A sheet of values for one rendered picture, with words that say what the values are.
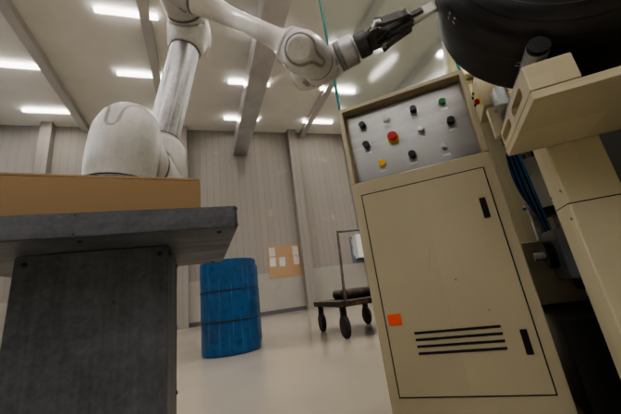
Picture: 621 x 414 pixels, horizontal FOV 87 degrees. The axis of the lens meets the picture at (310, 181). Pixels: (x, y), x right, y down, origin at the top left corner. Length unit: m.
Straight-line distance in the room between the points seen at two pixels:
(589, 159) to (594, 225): 0.18
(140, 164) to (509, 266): 1.18
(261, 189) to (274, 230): 1.56
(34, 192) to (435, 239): 1.17
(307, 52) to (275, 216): 11.15
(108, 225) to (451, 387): 1.15
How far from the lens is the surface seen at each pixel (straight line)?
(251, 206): 11.84
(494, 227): 1.34
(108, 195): 0.69
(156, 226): 0.61
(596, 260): 1.13
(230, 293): 3.73
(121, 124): 0.89
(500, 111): 1.17
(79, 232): 0.63
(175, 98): 1.18
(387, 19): 1.02
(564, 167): 1.16
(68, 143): 13.17
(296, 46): 0.84
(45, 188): 0.72
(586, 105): 0.94
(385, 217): 1.36
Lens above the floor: 0.48
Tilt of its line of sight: 19 degrees up
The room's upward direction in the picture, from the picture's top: 8 degrees counter-clockwise
